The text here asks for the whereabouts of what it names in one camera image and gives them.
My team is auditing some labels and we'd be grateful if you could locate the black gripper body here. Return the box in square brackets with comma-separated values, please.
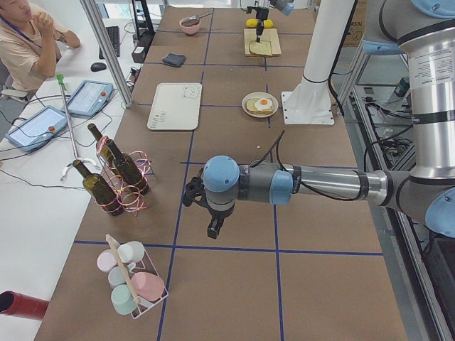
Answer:
[246, 0, 270, 21]
[181, 169, 234, 221]

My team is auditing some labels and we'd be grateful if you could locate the bread slice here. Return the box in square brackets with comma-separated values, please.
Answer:
[246, 98, 274, 115]
[248, 40, 273, 56]

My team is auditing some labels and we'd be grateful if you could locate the fried egg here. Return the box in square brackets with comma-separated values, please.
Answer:
[254, 98, 273, 111]

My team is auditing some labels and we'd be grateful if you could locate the white round plate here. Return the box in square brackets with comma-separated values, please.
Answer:
[242, 92, 279, 118]

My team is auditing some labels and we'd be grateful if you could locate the white bear serving tray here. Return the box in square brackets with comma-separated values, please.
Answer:
[146, 82, 202, 131]

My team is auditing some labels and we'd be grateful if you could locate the yellow lemon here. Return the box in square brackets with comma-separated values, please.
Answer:
[245, 18, 257, 28]
[264, 19, 274, 28]

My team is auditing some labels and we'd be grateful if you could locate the wooden cutting board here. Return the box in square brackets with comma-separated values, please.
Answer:
[244, 28, 282, 57]

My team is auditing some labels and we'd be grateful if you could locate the metal scoop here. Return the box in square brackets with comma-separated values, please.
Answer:
[181, 12, 212, 26]

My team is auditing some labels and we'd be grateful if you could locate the pink bowl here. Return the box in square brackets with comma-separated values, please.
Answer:
[179, 17, 200, 36]

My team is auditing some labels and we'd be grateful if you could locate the dark green wine bottle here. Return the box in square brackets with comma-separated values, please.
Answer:
[106, 139, 150, 195]

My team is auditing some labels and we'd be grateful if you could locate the white cup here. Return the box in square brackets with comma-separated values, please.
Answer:
[117, 241, 145, 263]

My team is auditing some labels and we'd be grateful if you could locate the pink cup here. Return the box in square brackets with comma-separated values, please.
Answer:
[132, 272, 165, 301]

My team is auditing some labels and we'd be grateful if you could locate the folded grey cloth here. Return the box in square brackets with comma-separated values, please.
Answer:
[162, 53, 186, 67]

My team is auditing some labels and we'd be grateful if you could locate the grey cup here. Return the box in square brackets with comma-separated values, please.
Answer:
[107, 266, 126, 289]

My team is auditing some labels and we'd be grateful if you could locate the lilac cup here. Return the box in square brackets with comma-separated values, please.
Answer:
[97, 249, 117, 273]

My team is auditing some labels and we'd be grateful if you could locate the mint green cup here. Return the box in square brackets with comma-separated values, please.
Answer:
[111, 284, 137, 315]

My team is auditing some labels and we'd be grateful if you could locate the blue teach pendant tablet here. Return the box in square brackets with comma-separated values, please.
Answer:
[67, 80, 114, 118]

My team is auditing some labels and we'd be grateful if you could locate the black keyboard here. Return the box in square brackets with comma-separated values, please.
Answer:
[105, 26, 121, 57]

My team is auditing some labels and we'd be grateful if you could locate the black computer mouse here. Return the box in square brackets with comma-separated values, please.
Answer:
[90, 62, 107, 72]

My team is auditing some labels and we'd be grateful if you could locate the metal rod with green tip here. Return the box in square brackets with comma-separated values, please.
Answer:
[55, 73, 102, 183]

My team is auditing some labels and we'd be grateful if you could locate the red cylinder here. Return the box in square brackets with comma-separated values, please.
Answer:
[1, 291, 49, 320]

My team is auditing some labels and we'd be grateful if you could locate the seated person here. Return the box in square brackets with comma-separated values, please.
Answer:
[0, 0, 82, 94]

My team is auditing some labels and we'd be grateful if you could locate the copper wire bottle rack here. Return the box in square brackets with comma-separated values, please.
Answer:
[96, 136, 154, 215]

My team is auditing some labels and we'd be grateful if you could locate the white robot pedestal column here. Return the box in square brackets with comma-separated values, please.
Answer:
[301, 0, 357, 94]

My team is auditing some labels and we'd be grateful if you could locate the white wire cup rack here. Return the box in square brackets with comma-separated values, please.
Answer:
[97, 234, 168, 319]

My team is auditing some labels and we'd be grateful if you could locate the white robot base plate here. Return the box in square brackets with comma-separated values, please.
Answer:
[281, 90, 335, 125]

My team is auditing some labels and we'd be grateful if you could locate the aluminium frame post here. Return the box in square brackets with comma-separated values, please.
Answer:
[80, 0, 133, 108]

